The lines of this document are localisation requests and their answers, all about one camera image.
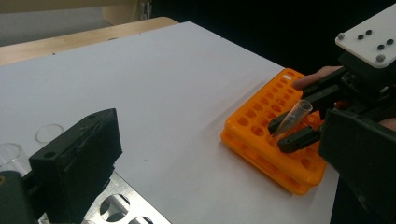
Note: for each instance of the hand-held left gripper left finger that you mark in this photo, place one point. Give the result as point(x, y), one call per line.
point(74, 161)

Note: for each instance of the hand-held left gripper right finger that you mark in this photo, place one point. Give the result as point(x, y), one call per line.
point(361, 152)

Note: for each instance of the orange plastic test tube rack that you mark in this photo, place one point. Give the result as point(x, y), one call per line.
point(264, 169)

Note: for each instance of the metal test tube rack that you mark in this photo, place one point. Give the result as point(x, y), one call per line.
point(137, 202)

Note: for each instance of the black curtain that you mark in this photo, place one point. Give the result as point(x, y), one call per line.
point(249, 25)

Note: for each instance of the white table mat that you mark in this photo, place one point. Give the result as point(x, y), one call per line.
point(155, 93)

